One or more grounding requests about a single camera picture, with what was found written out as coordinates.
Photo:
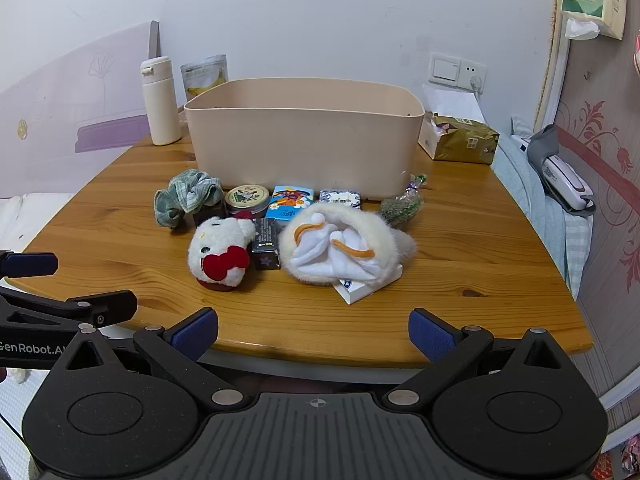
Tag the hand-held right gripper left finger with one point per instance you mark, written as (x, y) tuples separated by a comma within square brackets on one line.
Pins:
[(192, 334)]

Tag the light blue blanket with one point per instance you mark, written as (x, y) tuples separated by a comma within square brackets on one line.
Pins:
[(530, 195)]

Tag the white furry plush orange trim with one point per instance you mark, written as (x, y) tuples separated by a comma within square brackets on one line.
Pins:
[(320, 252)]

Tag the cream fluffy plush toy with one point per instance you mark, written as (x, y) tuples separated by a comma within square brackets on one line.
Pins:
[(19, 375)]

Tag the white thermos bottle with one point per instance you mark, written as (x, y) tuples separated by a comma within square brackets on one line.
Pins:
[(160, 110)]

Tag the white plastic gadget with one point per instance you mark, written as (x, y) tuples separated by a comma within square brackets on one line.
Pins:
[(520, 142)]

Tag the gold tissue pack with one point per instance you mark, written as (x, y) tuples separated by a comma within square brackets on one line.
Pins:
[(465, 142)]

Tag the white wall switch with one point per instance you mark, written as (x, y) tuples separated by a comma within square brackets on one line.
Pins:
[(446, 70)]

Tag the pink headphones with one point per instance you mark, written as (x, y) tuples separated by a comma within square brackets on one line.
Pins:
[(637, 52)]

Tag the beige plastic storage bin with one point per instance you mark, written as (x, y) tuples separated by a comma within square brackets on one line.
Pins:
[(300, 145)]

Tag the banana print snack pouch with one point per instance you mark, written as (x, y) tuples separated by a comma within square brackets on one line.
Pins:
[(202, 80)]

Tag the white wall socket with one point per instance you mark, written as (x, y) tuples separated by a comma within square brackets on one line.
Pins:
[(468, 66)]

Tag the white box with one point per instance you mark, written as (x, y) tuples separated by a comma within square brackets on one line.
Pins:
[(355, 291)]

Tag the white paper sheet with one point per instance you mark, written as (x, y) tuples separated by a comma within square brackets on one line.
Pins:
[(450, 102)]

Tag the blue and white small packet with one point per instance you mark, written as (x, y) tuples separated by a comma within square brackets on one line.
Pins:
[(340, 197)]

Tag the round tin with printed lid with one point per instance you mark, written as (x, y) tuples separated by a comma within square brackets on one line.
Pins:
[(246, 197)]

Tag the floral patterned board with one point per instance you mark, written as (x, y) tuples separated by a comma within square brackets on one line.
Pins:
[(610, 135)]

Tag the colourful cartoon tissue pack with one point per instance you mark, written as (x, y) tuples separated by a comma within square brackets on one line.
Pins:
[(290, 201)]

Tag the white bed sheet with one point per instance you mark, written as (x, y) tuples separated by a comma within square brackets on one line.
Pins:
[(20, 220)]

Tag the white plush cat red bow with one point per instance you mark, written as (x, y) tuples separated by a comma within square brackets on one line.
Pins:
[(220, 245)]

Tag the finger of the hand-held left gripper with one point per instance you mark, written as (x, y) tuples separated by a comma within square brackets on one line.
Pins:
[(107, 305), (30, 263)]

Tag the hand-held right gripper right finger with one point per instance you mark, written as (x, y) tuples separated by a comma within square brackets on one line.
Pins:
[(431, 336)]

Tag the white power plug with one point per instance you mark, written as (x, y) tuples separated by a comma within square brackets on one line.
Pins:
[(476, 82)]

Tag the pink and purple headboard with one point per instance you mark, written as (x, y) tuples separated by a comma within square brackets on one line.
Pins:
[(60, 110)]

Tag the green checked scrunchie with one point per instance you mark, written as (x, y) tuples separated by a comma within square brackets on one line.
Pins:
[(185, 192)]

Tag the white blood pressure monitor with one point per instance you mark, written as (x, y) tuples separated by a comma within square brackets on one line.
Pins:
[(565, 177)]

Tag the dark printed small box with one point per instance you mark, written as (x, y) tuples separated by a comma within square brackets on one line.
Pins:
[(265, 245)]

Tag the clear bag of dried herbs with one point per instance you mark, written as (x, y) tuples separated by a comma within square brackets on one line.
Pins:
[(400, 207)]

